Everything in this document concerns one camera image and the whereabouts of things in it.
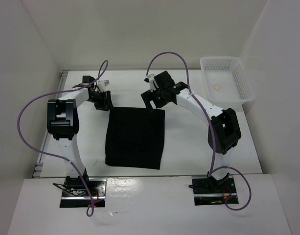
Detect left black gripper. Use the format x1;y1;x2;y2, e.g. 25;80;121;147
88;90;115;111

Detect black skirt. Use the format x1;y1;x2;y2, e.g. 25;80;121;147
105;107;165;170

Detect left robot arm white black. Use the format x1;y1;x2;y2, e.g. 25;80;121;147
47;75;113;196

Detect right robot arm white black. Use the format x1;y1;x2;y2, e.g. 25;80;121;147
141;71;241;192

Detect white plastic perforated basket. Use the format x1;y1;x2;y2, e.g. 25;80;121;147
200;56;255;112

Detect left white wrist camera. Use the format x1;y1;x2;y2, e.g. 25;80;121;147
95;80;110;93

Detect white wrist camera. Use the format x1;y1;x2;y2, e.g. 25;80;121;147
95;80;110;93
144;74;157;92

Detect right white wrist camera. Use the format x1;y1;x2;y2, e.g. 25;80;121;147
144;74;157;92

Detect orange ring basket mark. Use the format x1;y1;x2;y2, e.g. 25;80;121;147
213;84;221;91

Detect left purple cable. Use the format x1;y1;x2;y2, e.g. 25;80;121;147
17;60;109;217

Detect purple cable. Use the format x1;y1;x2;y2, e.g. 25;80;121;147
17;60;109;217
146;51;252;211

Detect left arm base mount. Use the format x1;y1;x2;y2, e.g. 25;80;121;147
53;177;107;208

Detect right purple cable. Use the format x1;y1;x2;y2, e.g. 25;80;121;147
146;51;252;211

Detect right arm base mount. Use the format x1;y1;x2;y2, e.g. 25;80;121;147
188;174;239;206

